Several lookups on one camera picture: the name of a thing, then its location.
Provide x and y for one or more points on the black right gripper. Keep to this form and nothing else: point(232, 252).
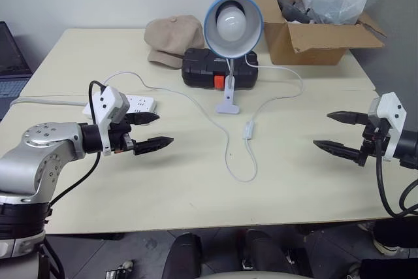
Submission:
point(374, 143)

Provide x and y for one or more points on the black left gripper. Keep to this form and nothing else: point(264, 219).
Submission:
point(120, 137)

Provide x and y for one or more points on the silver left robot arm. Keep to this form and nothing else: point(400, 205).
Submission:
point(42, 148)

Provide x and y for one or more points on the blue clip desk lamp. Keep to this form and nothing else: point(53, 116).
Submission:
point(228, 47)

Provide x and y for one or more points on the white power strip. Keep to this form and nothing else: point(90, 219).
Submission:
point(141, 102)

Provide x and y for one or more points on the black case with orange latch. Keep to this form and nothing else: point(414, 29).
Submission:
point(199, 66)

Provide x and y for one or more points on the beige cap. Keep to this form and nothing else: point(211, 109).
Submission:
point(173, 37)

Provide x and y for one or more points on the brown cardboard box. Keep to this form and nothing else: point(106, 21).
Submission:
point(307, 39)

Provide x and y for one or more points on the white sneaker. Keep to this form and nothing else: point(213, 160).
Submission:
point(387, 249)

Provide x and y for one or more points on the dark rounded shape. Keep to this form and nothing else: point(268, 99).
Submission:
point(183, 256)
point(267, 253)

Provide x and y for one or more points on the dark grey bundled items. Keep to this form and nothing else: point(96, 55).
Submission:
point(290, 8)

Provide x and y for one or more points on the small metal floor object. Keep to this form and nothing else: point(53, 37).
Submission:
point(119, 270)

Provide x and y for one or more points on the dark laptop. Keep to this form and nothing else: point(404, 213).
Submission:
point(9, 57)

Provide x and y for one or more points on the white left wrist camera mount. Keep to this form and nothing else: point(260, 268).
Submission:
point(107, 102)

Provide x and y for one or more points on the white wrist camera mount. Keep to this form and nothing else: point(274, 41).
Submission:
point(107, 102)
point(393, 109)

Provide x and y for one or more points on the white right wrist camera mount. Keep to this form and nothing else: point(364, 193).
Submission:
point(393, 109)

